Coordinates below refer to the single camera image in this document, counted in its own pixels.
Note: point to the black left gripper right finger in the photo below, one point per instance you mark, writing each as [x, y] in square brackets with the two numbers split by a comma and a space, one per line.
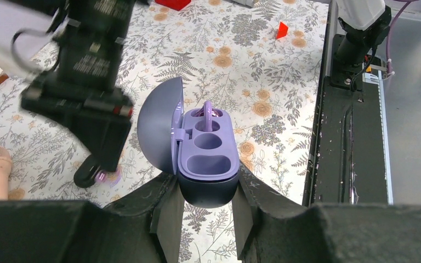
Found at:
[271, 228]

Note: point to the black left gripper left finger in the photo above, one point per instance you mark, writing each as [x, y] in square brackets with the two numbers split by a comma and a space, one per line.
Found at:
[143, 226]

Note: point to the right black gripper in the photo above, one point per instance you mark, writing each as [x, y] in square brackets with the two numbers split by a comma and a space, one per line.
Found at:
[89, 57]

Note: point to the purple single earbud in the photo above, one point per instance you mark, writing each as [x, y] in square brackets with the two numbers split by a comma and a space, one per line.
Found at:
[101, 176]

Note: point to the purple earbud case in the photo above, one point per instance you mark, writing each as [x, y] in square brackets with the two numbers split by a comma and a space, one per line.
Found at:
[205, 163]

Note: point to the black earbud charging case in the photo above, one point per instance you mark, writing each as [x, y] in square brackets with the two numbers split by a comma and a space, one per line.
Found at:
[85, 175]

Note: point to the purple earbud pair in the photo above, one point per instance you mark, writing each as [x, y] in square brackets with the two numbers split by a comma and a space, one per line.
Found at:
[207, 113]

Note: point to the red square box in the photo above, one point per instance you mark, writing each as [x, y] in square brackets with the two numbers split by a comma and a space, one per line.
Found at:
[177, 5]

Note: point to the silver toy microphone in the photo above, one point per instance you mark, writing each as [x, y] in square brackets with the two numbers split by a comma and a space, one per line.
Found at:
[246, 3]

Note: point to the red triangle block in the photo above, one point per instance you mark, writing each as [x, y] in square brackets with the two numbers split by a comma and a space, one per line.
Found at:
[282, 30]

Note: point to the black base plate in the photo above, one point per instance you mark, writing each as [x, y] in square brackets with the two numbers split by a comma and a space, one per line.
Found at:
[349, 154]

